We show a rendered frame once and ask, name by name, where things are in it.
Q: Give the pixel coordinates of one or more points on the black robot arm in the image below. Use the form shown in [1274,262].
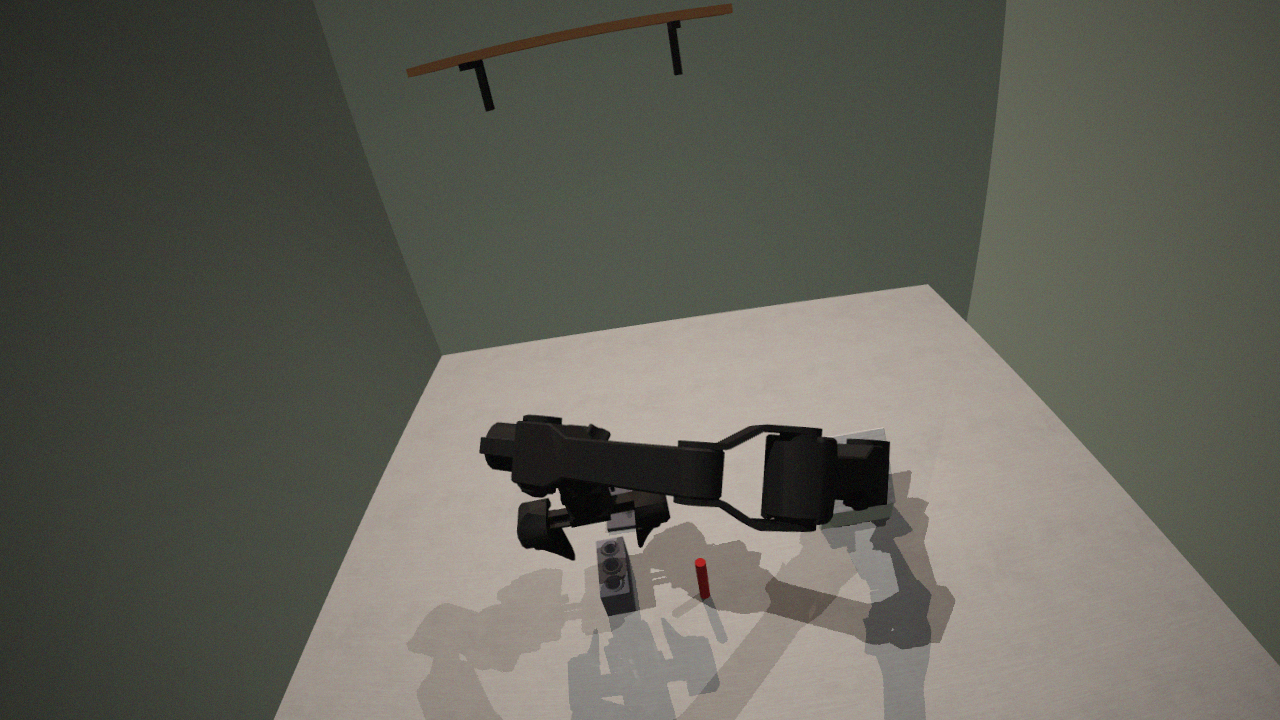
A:
[803,472]

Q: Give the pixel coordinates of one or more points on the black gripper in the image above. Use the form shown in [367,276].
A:
[541,529]

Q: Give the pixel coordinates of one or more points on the red peg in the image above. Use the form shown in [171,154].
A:
[702,577]

